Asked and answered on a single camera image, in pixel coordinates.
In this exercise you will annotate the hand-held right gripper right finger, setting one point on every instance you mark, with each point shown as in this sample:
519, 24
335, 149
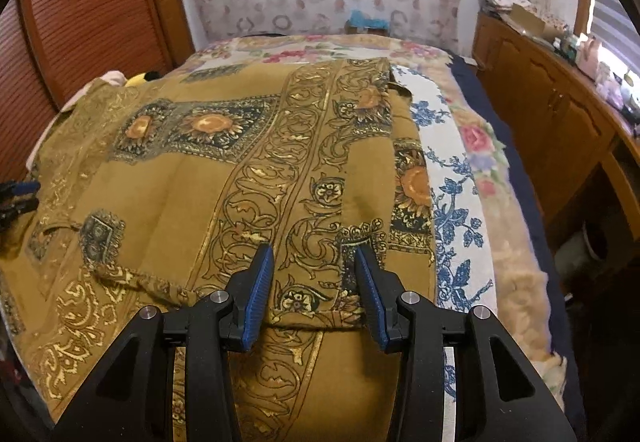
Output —
372, 302

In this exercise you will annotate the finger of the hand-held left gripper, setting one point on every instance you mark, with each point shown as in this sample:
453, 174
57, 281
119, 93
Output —
25, 187
20, 209

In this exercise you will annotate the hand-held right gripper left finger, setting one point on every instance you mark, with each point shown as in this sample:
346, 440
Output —
257, 302

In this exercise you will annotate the mustard patterned shirt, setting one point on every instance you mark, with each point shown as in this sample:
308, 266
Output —
175, 182

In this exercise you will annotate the pale pink cloth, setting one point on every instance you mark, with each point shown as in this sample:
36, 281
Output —
112, 78

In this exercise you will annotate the trash bin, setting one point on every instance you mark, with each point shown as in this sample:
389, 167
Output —
580, 254

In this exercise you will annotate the navy mattress cover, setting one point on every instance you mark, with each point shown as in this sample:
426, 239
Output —
505, 132

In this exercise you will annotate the pink floral blanket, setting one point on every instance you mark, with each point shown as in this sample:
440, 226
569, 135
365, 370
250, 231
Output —
325, 47

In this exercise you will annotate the wooden sideboard cabinet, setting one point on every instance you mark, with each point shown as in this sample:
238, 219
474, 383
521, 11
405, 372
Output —
550, 97

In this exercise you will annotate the brown cardboard box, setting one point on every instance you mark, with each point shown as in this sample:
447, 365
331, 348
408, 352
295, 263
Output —
355, 29

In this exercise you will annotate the blue cloth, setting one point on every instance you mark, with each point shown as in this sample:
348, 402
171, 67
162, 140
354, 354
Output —
369, 19

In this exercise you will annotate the open cardboard box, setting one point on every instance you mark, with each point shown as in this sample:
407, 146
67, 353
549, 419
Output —
527, 19

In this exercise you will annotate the purple plastic bag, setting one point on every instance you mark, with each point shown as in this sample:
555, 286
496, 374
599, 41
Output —
614, 87

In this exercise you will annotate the pink jug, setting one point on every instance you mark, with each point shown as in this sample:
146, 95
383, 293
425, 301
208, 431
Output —
590, 54

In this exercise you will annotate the grey zebra window blind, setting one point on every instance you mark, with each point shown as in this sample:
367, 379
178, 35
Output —
612, 12

